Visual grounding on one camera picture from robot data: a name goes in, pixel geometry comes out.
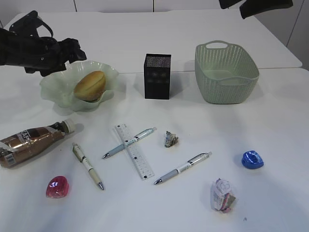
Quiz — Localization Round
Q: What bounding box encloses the small grey paper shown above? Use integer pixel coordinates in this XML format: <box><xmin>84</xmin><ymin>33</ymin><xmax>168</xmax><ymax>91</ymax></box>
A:
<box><xmin>164</xmin><ymin>131</ymin><xmax>179</xmax><ymax>148</ymax></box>

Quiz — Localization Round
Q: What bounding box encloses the blue grip pen on ruler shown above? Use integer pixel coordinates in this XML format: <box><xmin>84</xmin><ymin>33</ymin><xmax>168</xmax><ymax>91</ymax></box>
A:
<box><xmin>102</xmin><ymin>127</ymin><xmax>156</xmax><ymax>159</ymax></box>

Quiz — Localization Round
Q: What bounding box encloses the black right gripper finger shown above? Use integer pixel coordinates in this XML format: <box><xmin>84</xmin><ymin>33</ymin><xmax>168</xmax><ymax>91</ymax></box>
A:
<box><xmin>239</xmin><ymin>0</ymin><xmax>293</xmax><ymax>19</ymax></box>
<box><xmin>219</xmin><ymin>0</ymin><xmax>242</xmax><ymax>9</ymax></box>

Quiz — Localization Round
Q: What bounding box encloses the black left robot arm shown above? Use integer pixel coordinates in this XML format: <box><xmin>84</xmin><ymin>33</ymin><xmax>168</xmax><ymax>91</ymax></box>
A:
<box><xmin>0</xmin><ymin>10</ymin><xmax>87</xmax><ymax>77</ymax></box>

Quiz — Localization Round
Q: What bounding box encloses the green plastic woven basket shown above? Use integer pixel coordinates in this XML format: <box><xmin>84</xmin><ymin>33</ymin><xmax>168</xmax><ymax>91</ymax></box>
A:
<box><xmin>195</xmin><ymin>41</ymin><xmax>259</xmax><ymax>104</ymax></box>

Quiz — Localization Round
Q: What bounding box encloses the black mesh pen holder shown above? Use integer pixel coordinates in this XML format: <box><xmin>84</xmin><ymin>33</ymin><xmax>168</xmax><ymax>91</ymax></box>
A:
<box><xmin>144</xmin><ymin>54</ymin><xmax>171</xmax><ymax>100</ymax></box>

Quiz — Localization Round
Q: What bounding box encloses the white paper ball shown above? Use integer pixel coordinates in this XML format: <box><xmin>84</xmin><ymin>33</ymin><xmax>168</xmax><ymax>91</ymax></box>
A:
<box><xmin>211</xmin><ymin>178</ymin><xmax>237</xmax><ymax>213</ymax></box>

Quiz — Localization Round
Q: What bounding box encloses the clear plastic ruler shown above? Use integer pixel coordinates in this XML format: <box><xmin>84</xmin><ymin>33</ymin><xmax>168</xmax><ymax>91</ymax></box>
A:
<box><xmin>115</xmin><ymin>124</ymin><xmax>156</xmax><ymax>180</ymax></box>

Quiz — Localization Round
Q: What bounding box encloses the brown bread loaf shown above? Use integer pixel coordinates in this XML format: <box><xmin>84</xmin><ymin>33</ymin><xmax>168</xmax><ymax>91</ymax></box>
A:
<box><xmin>73</xmin><ymin>71</ymin><xmax>106</xmax><ymax>102</ymax></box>

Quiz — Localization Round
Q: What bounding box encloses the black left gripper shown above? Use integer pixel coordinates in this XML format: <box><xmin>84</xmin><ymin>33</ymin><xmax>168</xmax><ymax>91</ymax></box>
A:
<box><xmin>8</xmin><ymin>10</ymin><xmax>87</xmax><ymax>76</ymax></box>

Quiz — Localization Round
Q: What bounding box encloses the green wavy glass plate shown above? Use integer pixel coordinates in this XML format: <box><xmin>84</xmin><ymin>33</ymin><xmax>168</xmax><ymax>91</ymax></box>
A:
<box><xmin>40</xmin><ymin>60</ymin><xmax>119</xmax><ymax>112</ymax></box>

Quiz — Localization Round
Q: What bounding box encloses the grey grip ballpoint pen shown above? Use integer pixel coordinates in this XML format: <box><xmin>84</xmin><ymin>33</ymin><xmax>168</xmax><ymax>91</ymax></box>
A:
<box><xmin>154</xmin><ymin>152</ymin><xmax>212</xmax><ymax>185</ymax></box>

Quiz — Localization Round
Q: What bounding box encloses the beige grip ballpoint pen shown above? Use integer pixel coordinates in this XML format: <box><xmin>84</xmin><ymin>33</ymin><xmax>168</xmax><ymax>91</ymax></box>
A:
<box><xmin>72</xmin><ymin>143</ymin><xmax>104</xmax><ymax>190</ymax></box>

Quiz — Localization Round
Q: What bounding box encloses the brown coffee drink bottle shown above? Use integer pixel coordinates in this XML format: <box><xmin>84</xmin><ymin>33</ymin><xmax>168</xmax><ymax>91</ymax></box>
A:
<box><xmin>0</xmin><ymin>119</ymin><xmax>76</xmax><ymax>168</ymax></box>

